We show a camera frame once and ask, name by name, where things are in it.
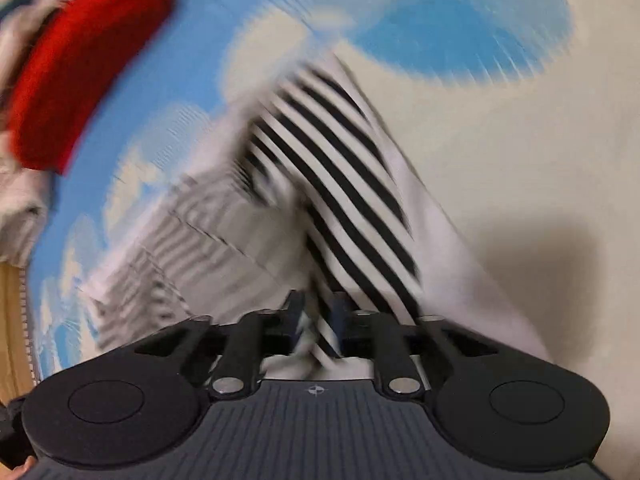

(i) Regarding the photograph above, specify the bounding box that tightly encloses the blue patterned bed mat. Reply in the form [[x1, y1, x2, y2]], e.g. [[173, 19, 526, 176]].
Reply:
[[22, 0, 640, 480]]

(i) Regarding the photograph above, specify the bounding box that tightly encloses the black white striped garment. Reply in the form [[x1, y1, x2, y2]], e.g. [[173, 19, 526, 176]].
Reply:
[[82, 55, 556, 381]]

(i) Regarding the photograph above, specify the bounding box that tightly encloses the red folded blanket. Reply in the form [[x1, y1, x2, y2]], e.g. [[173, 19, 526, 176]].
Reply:
[[7, 0, 176, 177]]

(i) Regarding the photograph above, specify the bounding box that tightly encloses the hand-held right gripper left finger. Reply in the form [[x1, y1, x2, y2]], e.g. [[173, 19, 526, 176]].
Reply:
[[132, 290, 306, 402]]

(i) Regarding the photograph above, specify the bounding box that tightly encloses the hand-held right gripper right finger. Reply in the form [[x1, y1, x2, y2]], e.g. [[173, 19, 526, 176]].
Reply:
[[332, 292, 502, 398]]

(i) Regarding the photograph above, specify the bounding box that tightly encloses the wooden bed frame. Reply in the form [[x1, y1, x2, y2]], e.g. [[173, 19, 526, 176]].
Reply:
[[0, 262, 37, 406]]

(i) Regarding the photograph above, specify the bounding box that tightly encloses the cream folded blanket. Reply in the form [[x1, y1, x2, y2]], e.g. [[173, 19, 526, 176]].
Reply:
[[0, 130, 53, 267]]

